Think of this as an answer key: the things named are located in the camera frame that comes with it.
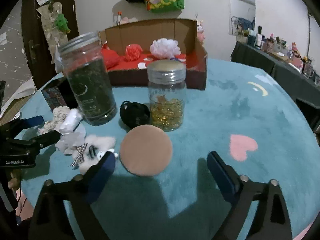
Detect white tissue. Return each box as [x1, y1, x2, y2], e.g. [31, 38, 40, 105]
[55, 124, 86, 155]

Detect white fluffy plush toy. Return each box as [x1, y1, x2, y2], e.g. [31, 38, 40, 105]
[69, 134, 119, 174]

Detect black scrunchie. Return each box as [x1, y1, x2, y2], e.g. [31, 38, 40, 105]
[119, 101, 150, 129]

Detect beige round powder puff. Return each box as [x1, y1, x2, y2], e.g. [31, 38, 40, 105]
[119, 125, 173, 177]

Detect cream fabric scrunchie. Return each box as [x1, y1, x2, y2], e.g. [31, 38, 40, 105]
[37, 106, 70, 135]

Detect person left hand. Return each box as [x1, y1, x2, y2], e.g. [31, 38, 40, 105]
[8, 169, 22, 191]

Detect floral beauty cream tin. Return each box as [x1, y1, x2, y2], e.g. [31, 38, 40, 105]
[41, 77, 78, 111]

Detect tall jar dark contents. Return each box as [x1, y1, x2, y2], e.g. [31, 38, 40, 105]
[58, 32, 117, 126]

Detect red fabric pouch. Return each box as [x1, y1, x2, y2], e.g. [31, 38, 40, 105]
[101, 41, 120, 69]

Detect green plush on door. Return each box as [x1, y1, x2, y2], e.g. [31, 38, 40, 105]
[55, 14, 71, 34]

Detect red mesh pouf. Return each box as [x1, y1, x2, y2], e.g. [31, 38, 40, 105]
[125, 44, 143, 62]

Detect cardboard box red lining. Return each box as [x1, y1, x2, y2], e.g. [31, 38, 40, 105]
[99, 18, 207, 90]

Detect small jar golden capsules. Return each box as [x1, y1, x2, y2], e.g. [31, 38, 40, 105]
[147, 60, 187, 132]

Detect dark cloth side table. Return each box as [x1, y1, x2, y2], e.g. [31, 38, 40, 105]
[230, 41, 320, 131]

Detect dark wooden door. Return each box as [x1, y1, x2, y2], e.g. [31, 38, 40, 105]
[21, 0, 79, 89]

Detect white mesh pouf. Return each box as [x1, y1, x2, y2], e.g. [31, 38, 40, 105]
[150, 38, 181, 59]

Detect wall mirror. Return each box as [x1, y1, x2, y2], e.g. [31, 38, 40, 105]
[229, 0, 255, 36]

